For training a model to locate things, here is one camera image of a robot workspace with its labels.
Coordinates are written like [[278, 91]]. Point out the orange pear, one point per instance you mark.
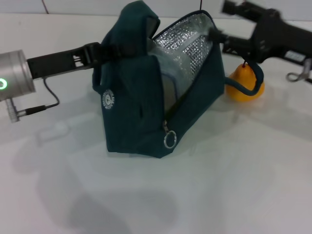
[[243, 78]]

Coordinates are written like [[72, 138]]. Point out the clear plastic lunch box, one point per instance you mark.
[[168, 75]]

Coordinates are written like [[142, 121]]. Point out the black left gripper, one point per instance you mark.
[[56, 63]]

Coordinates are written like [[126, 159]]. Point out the dark blue insulated lunch bag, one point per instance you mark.
[[134, 109]]

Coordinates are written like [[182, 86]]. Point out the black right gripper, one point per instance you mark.
[[275, 39]]

